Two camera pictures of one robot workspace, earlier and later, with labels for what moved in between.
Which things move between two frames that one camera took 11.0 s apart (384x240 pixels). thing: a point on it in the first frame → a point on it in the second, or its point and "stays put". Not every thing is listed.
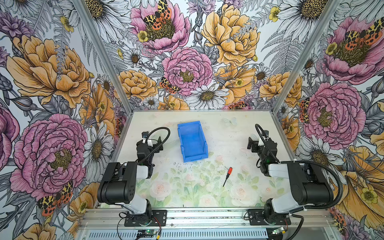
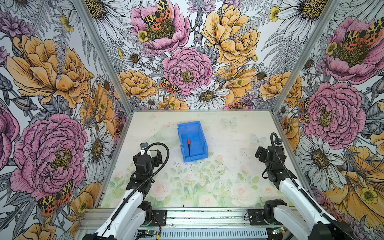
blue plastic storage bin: x=193 y=144 stays put
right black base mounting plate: x=259 y=217 stays put
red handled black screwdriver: x=229 y=171 → x=189 y=144
